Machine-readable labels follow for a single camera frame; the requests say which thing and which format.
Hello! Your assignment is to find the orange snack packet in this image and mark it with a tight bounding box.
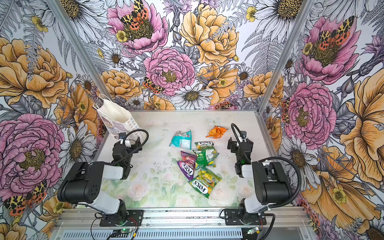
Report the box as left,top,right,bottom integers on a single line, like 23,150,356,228
206,126,228,139

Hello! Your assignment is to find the white patterned paper bag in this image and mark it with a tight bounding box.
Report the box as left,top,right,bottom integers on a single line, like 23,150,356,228
93,94,140,140

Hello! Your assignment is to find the green snack packet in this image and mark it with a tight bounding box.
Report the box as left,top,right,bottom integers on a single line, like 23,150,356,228
193,147,219,169

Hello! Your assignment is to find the purple Fox's candy packet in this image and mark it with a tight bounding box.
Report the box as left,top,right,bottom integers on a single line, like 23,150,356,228
177,151,197,181

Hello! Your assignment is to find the teal snack packet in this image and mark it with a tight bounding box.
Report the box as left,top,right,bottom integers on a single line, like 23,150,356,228
169,130,192,150

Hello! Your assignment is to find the yellow green Fox's packet back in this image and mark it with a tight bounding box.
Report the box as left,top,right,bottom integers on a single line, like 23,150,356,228
195,141,214,151

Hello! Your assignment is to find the yellow green fox's packet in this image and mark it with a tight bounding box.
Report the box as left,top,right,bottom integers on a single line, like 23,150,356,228
195,141,214,151
189,167,222,199

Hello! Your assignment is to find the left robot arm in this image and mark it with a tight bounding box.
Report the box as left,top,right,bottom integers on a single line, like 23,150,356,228
57,138,142,226

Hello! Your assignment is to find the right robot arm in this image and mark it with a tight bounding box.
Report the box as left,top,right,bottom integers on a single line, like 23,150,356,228
224,139,293,226

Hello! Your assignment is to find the yellow green Fox's packet front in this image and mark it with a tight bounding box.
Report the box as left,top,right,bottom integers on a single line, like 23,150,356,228
189,167,222,199

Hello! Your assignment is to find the right black corrugated cable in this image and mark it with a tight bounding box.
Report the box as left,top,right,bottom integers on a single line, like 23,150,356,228
230,122,303,209

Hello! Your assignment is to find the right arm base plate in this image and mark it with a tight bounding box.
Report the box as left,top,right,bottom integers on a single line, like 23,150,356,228
220,209,267,226

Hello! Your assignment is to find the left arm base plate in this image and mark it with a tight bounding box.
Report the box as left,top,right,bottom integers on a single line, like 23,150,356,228
99,210,144,227

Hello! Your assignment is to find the aluminium front rail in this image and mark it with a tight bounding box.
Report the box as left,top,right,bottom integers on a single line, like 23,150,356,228
54,206,310,231

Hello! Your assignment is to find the white vented cable duct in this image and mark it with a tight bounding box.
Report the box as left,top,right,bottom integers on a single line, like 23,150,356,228
55,228,243,240

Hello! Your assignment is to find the right aluminium corner post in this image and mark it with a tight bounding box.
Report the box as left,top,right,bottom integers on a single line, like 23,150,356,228
258,1,314,115

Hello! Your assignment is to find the aluminium corner post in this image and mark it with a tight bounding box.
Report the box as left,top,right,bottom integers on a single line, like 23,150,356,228
258,1,314,115
47,1,112,99

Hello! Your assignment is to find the left aluminium corner post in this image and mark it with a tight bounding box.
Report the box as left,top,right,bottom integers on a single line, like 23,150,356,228
47,1,112,99

